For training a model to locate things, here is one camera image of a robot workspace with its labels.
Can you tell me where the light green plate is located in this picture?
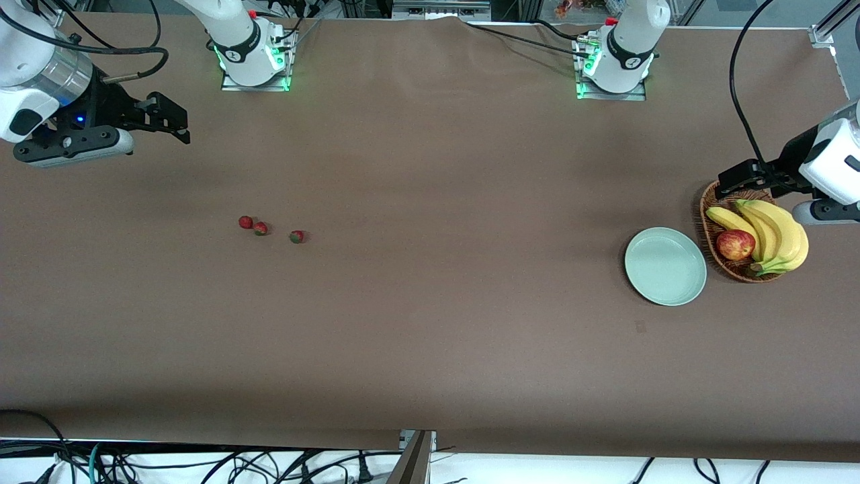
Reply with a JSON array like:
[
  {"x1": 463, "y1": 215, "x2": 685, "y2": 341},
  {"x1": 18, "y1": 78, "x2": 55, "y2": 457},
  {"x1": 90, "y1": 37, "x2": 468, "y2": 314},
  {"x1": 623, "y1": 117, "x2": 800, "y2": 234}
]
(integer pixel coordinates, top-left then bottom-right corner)
[{"x1": 624, "y1": 227, "x2": 707, "y2": 307}]

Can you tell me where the red apple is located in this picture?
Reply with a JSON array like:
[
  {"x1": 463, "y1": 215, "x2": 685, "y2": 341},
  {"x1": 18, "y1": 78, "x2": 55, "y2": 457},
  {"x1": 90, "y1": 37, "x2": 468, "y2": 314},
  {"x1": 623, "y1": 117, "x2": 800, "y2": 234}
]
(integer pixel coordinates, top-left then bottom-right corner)
[{"x1": 716, "y1": 229, "x2": 757, "y2": 261}]

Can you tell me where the brown wicker basket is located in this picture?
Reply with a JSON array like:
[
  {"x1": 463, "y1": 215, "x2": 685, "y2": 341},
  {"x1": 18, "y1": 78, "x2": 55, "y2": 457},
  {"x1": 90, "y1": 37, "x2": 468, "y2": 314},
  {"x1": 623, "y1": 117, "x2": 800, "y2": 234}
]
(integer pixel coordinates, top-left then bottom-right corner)
[{"x1": 699, "y1": 180, "x2": 790, "y2": 284}]

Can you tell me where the large yellow banana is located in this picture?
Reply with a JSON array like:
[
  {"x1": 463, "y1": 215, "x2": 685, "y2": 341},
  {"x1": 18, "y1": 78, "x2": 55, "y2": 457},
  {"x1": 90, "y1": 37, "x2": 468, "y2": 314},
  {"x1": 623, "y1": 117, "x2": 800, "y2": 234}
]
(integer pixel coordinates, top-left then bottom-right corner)
[{"x1": 744, "y1": 200, "x2": 810, "y2": 277}]

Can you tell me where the orange background item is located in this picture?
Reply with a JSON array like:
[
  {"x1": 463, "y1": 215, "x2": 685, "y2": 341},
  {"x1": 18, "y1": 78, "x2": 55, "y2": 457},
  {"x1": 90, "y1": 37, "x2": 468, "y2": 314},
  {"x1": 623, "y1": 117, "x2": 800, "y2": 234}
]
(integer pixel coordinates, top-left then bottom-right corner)
[{"x1": 554, "y1": 0, "x2": 605, "y2": 19}]

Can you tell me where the grey device box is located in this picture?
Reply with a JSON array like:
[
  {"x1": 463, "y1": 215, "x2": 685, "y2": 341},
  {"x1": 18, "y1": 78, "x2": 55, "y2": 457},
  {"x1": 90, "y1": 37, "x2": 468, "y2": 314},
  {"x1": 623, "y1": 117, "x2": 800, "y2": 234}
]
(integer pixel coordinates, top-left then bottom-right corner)
[{"x1": 392, "y1": 0, "x2": 492, "y2": 21}]

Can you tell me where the brown table cover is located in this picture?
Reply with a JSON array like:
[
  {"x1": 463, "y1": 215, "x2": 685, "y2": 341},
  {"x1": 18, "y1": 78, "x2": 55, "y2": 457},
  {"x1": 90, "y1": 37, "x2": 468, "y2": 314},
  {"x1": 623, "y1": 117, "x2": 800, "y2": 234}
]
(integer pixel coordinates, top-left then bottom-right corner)
[{"x1": 0, "y1": 12, "x2": 860, "y2": 465}]

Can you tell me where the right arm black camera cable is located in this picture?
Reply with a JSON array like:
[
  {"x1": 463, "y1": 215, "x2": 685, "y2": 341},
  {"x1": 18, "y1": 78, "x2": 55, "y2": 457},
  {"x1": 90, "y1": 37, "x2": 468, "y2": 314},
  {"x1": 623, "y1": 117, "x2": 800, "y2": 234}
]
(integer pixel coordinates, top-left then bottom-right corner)
[{"x1": 0, "y1": 0, "x2": 169, "y2": 85}]

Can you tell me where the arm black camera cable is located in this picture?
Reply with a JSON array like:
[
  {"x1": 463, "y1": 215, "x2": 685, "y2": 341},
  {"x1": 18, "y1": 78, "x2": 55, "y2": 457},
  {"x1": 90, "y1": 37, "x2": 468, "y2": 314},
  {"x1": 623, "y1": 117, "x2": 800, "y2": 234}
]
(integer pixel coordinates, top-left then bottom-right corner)
[
  {"x1": 729, "y1": 0, "x2": 780, "y2": 177},
  {"x1": 0, "y1": 0, "x2": 169, "y2": 85}
]

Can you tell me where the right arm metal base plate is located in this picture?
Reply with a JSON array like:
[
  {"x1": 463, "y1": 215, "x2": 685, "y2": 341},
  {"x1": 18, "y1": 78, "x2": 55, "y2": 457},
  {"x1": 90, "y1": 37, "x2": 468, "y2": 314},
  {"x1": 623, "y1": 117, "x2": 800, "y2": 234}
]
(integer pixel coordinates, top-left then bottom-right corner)
[{"x1": 221, "y1": 67, "x2": 292, "y2": 93}]

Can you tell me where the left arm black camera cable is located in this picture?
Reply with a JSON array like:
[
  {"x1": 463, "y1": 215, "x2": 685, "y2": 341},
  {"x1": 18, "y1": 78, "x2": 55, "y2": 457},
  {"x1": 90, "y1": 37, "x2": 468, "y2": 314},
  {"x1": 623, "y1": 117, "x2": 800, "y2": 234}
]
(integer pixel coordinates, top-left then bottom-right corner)
[{"x1": 729, "y1": 0, "x2": 780, "y2": 177}]

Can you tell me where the aluminium frame profile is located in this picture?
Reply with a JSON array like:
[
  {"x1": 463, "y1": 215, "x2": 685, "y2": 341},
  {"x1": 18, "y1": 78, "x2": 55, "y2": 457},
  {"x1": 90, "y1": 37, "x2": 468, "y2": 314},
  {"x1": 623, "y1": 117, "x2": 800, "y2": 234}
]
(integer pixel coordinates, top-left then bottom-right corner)
[{"x1": 808, "y1": 0, "x2": 860, "y2": 49}]

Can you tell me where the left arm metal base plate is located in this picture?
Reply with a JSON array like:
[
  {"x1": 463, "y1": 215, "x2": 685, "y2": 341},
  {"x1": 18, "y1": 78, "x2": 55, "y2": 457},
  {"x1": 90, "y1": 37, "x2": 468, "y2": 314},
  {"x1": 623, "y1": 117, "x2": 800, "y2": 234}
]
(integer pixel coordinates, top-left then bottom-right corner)
[{"x1": 576, "y1": 75, "x2": 647, "y2": 102}]

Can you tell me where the short black table cable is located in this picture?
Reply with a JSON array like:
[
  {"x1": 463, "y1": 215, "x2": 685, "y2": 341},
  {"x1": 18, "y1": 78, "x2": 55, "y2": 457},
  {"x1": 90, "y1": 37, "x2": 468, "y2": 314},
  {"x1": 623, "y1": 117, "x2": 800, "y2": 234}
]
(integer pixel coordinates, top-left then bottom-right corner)
[{"x1": 534, "y1": 19, "x2": 589, "y2": 41}]

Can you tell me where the long black table cable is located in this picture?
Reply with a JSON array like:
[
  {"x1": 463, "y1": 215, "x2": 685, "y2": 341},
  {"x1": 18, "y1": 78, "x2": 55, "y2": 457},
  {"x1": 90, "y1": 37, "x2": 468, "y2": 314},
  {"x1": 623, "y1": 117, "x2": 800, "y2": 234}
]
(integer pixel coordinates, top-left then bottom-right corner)
[{"x1": 460, "y1": 19, "x2": 593, "y2": 58}]

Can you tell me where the black looped floor cable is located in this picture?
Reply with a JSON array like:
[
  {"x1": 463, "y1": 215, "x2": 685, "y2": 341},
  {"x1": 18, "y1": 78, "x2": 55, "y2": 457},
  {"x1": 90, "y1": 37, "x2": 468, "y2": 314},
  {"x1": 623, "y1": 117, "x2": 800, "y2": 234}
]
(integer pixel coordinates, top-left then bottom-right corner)
[{"x1": 0, "y1": 409, "x2": 76, "y2": 484}]

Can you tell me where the teal floor cable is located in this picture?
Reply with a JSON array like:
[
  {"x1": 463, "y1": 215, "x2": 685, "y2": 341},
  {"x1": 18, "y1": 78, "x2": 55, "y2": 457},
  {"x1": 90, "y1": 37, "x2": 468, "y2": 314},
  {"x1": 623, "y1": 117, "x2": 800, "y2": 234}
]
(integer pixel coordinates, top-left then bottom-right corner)
[{"x1": 87, "y1": 442, "x2": 108, "y2": 484}]

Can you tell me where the brown wooden post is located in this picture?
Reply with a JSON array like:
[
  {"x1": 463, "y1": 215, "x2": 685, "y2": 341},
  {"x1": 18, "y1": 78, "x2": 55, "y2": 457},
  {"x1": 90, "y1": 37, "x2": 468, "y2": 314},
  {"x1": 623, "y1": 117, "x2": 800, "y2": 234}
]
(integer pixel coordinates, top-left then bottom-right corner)
[{"x1": 388, "y1": 432, "x2": 434, "y2": 484}]

